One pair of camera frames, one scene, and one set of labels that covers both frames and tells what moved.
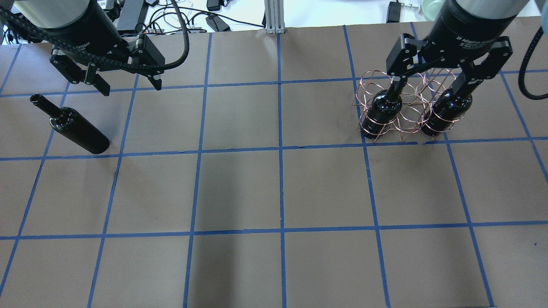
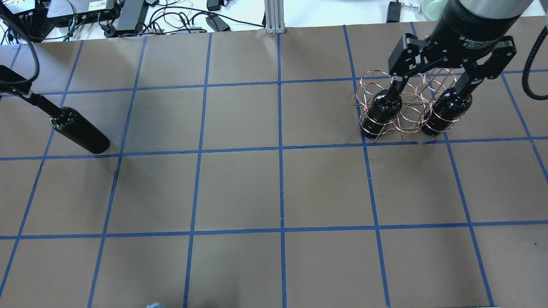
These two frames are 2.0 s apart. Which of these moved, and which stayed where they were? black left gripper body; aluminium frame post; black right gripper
Moved: black left gripper body
Stayed: black right gripper; aluminium frame post
